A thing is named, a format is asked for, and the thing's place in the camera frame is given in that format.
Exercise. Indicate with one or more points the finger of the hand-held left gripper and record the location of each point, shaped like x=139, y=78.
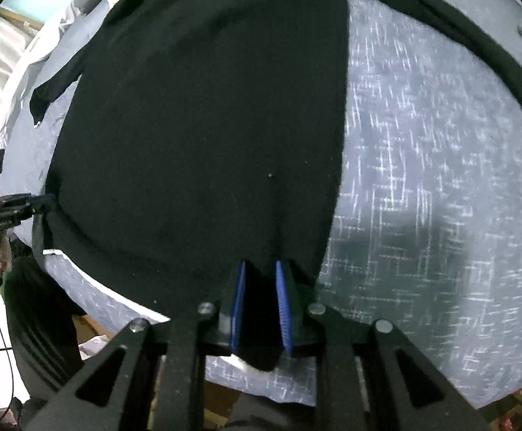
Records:
x=41, y=200

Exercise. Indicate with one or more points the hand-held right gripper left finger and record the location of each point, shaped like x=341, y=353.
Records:
x=238, y=305

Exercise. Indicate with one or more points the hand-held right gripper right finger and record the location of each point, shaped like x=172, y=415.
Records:
x=284, y=305

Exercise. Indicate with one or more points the black sweater with white trim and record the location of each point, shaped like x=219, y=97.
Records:
x=198, y=121

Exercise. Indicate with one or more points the person's black padded jacket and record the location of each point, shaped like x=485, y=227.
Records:
x=41, y=323

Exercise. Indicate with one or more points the light grey sheet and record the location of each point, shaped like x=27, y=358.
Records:
x=32, y=67

